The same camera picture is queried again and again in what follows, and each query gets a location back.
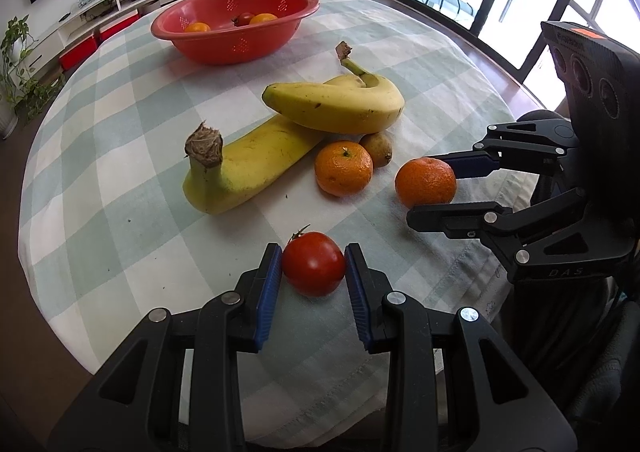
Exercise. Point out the red plastic bowl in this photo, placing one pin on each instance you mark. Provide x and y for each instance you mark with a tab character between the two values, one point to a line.
225	45

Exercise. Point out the small grey pot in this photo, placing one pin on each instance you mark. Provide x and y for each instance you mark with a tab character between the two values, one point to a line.
149	6

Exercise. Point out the trailing pothos plant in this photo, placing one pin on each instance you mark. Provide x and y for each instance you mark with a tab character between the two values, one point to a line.
22	67

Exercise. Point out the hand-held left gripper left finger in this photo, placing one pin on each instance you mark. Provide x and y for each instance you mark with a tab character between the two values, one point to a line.
267	292

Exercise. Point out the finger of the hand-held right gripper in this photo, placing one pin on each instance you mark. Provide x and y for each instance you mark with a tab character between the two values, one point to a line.
475	163
450	219

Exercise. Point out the yellow banana with thin stem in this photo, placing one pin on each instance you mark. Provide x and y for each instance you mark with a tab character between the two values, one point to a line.
340	107

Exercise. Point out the green checked tablecloth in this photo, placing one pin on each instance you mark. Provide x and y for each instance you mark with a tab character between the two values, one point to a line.
125	132

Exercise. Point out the brown kiwi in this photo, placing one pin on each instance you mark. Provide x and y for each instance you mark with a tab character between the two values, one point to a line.
377	147

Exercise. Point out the yellow banana with large stem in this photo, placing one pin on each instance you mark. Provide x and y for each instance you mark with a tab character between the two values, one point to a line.
250	162

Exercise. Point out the black remote control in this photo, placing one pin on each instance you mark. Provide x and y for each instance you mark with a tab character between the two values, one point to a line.
64	16

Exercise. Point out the orange mandarin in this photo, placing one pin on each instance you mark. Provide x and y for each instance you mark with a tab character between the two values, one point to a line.
343	168
263	18
196	26
425	181

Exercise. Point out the red storage box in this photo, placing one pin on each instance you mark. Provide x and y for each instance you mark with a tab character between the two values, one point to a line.
119	27
78	54

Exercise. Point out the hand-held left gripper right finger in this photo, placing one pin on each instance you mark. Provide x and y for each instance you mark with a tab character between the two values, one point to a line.
357	292

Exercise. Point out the red tomato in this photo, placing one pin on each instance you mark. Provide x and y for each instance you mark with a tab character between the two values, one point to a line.
244	18
314	263

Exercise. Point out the plant in ribbed white pot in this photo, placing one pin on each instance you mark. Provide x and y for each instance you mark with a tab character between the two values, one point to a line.
6	120

